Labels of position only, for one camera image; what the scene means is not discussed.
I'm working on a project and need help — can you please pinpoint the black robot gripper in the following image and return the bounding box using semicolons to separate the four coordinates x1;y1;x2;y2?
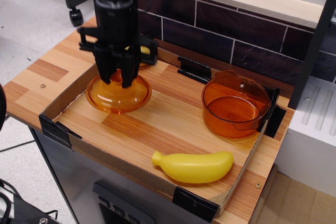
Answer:
77;6;158;88

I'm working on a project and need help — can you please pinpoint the orange transparent pot lid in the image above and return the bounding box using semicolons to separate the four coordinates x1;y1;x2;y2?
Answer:
86;70;152;114

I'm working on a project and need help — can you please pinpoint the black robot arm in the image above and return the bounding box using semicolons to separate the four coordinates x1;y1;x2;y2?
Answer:
77;0;157;88

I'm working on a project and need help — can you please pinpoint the orange transparent plastic pot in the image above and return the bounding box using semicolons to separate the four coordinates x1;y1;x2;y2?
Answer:
202;71;270;139

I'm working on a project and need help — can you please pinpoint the yellow toy potato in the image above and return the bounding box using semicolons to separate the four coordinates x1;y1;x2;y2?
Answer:
123;46;152;67

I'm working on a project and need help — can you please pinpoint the black office chair base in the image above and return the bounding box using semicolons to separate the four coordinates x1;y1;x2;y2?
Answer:
65;0;88;27

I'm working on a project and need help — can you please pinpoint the cardboard fence with black tape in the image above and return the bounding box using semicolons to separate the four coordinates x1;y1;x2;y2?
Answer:
38;34;293;223

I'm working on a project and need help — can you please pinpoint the yellow toy banana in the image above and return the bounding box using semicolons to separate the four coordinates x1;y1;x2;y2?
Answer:
152;151;234;184

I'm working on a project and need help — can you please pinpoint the grey toy oven front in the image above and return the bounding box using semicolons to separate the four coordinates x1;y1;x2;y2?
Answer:
92;183;155;224

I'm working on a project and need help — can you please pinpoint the white toy sink unit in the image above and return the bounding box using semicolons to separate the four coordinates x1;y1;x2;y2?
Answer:
275;77;335;196

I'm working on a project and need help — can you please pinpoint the black cables lower left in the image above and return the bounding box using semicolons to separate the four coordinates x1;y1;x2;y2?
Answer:
0;178;58;224

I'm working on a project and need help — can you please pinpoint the dark grey post right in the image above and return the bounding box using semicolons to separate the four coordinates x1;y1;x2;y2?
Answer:
288;0;335;110

